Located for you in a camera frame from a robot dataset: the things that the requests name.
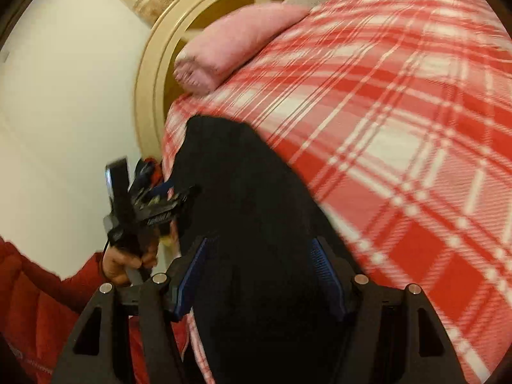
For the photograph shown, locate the person's left forearm red sleeve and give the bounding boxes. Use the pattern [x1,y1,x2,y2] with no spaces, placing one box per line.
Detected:
[0,235,189,384]

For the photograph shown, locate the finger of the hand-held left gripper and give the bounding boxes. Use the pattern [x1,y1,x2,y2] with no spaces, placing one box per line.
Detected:
[154,181,201,209]

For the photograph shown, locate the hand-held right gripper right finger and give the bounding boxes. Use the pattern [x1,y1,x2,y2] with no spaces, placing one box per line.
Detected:
[311,236,473,384]

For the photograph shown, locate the red plaid blanket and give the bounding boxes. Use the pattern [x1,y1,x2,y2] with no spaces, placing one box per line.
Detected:
[161,0,512,384]

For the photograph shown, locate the cream round headboard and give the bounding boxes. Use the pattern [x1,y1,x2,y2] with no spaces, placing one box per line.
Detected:
[133,0,321,157]

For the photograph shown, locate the person's left hand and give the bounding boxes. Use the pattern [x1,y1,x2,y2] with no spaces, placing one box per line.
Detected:
[101,230,159,287]

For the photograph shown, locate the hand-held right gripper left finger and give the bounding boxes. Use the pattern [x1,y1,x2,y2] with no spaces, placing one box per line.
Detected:
[52,236,209,384]

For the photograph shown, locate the pink pillow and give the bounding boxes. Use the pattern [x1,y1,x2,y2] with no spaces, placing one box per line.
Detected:
[173,2,311,93]

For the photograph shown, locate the black pants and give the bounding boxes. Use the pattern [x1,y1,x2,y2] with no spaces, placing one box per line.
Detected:
[171,114,363,384]

